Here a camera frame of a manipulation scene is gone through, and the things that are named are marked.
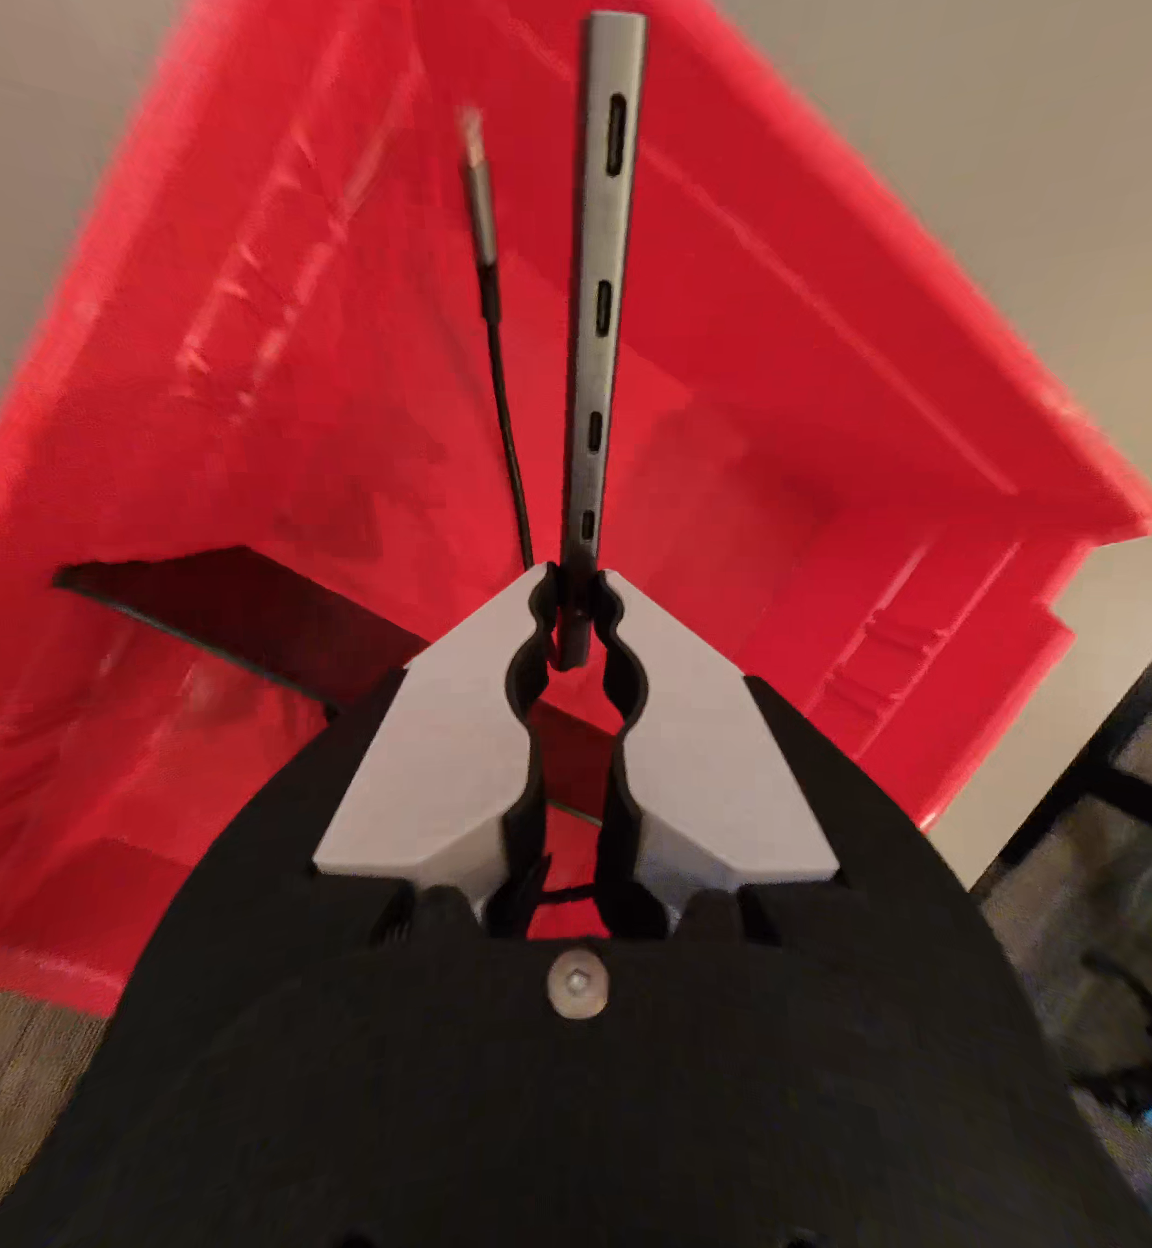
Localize black metal furniture leg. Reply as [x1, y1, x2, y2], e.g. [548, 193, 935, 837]
[989, 605, 1152, 885]

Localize red plastic bin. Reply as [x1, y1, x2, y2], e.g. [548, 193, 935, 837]
[0, 0, 1152, 1017]

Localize grey slim usb hub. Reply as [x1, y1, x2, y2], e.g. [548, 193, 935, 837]
[548, 11, 651, 674]

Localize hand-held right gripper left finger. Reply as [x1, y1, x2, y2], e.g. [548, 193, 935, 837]
[311, 562, 553, 933]

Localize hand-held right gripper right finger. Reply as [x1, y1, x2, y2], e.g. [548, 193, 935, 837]
[596, 569, 842, 931]

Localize black plastic bin divider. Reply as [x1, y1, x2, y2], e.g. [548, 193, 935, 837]
[49, 544, 625, 826]

